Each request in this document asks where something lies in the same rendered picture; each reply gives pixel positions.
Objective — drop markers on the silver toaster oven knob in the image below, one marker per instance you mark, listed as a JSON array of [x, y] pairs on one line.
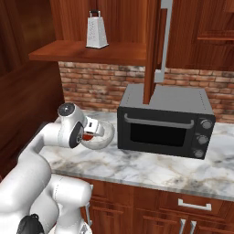
[[206, 124], [202, 139], [199, 153]]

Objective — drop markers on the tall wooden cabinet panel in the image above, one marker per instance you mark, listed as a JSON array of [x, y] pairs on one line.
[[27, 79]]

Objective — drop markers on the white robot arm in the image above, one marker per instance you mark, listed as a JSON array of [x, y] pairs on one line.
[[27, 182]]

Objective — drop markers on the closed wooden wall cabinet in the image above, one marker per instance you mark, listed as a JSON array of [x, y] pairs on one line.
[[201, 33]]

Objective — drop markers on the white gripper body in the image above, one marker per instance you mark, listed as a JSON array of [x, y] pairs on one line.
[[98, 128]]

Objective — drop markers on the small red round object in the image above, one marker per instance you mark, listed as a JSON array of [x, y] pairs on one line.
[[87, 138]]

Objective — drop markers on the open wooden wall cabinet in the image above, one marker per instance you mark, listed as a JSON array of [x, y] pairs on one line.
[[91, 53]]

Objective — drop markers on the black toaster oven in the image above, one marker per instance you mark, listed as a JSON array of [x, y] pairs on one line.
[[166, 103]]

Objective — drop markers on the wooden drawer front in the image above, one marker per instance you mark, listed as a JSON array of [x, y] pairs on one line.
[[224, 207]]

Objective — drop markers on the silver box grater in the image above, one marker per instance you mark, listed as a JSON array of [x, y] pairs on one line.
[[97, 32]]

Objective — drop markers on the white bowl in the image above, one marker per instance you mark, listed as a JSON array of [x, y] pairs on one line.
[[102, 142]]

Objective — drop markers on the wooden base cabinet door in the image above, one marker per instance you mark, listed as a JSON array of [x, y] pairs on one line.
[[112, 210], [158, 224], [216, 228]]

